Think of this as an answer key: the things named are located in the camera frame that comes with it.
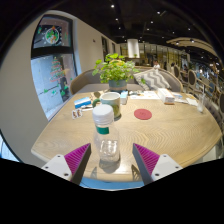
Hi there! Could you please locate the white folded napkin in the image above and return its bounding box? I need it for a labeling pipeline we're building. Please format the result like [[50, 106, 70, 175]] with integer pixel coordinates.
[[185, 97, 199, 107]]

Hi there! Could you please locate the pill blister pack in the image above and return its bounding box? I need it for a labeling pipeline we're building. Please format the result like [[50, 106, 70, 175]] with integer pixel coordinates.
[[71, 108, 84, 120]]

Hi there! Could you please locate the green potted plant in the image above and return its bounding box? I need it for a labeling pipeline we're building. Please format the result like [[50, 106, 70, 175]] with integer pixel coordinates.
[[92, 53, 141, 93]]

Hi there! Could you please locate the white mug with green handle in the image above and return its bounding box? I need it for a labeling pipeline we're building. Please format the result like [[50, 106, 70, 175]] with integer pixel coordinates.
[[92, 91, 122, 119]]

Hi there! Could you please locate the small blue and white carton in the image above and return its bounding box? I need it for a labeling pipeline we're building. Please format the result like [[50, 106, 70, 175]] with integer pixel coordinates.
[[119, 90, 129, 105]]

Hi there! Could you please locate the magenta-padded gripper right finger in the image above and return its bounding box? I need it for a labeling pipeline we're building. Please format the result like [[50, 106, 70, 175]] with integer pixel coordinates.
[[132, 142, 184, 186]]

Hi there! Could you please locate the printed paper leaflet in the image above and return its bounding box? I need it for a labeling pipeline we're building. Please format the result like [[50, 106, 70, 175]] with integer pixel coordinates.
[[129, 90, 161, 101]]

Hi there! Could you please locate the person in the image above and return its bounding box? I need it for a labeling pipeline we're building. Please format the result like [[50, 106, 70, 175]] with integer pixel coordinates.
[[152, 59, 162, 70]]

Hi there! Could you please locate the group of dining chairs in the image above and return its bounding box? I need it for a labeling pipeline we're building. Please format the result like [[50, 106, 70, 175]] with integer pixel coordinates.
[[173, 64, 224, 134]]

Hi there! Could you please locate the blue and white flat box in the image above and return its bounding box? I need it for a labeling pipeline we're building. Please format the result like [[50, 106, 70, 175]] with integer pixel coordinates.
[[73, 96, 93, 109]]

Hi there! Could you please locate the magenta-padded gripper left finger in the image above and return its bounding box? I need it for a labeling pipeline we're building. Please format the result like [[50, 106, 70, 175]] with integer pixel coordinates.
[[41, 142, 92, 186]]

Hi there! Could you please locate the grey upholstered sofa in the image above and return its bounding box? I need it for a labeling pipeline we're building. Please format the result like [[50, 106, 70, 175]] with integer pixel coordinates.
[[69, 65, 184, 95]]

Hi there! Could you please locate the long white carton box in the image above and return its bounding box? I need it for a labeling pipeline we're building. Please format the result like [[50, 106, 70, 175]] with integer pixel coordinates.
[[156, 87, 176, 104]]

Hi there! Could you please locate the small blue-topped white box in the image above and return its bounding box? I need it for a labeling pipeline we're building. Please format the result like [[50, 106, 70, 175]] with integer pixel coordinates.
[[171, 92, 184, 100]]

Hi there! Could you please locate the clear white-capped water bottle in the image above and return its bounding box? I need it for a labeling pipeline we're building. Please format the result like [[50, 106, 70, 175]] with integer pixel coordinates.
[[91, 104, 121, 163]]

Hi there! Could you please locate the grey chevron cushion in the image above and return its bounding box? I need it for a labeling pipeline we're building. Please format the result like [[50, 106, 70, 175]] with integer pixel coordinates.
[[133, 68, 172, 92]]

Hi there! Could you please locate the group of ceiling spotlights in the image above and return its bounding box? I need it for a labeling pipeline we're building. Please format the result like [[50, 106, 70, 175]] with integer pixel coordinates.
[[109, 3, 198, 44]]

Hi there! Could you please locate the decorated dark-framed window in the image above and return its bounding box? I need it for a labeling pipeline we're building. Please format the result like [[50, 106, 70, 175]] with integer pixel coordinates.
[[30, 13, 78, 121]]

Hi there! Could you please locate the flat round red coaster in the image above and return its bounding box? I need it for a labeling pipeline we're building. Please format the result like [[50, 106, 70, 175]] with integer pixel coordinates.
[[133, 108, 153, 121]]

